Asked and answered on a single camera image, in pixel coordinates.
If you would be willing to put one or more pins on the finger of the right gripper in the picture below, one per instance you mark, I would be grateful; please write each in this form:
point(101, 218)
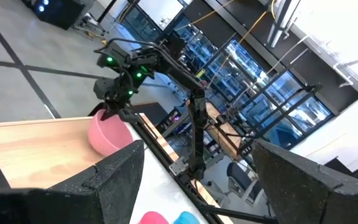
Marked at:
point(108, 112)
point(128, 114)

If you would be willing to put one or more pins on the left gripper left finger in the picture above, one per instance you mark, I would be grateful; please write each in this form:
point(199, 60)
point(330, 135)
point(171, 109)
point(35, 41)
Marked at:
point(73, 202)

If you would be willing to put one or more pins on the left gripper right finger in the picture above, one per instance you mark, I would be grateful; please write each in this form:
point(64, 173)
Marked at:
point(315, 196)

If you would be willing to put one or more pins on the light pink plastic bowl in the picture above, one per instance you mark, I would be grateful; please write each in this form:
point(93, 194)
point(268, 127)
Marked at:
point(110, 137)

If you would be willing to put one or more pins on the magenta plastic bowl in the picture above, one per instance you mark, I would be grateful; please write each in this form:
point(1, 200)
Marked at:
point(153, 218)

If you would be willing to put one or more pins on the cyan plastic bowl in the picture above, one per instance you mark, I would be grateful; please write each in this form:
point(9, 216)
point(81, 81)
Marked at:
point(186, 218)

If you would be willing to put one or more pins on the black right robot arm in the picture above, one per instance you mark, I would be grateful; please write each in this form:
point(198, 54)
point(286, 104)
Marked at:
point(197, 124)

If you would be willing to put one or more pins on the black office chair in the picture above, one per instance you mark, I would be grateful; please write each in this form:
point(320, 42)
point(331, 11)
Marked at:
point(241, 179)

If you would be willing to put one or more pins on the black computer with blue lights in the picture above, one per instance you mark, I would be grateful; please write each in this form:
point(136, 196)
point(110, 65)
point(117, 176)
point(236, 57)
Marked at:
point(61, 14)

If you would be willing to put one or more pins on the wooden workbench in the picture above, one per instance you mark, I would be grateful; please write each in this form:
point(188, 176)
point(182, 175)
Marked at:
point(225, 130)

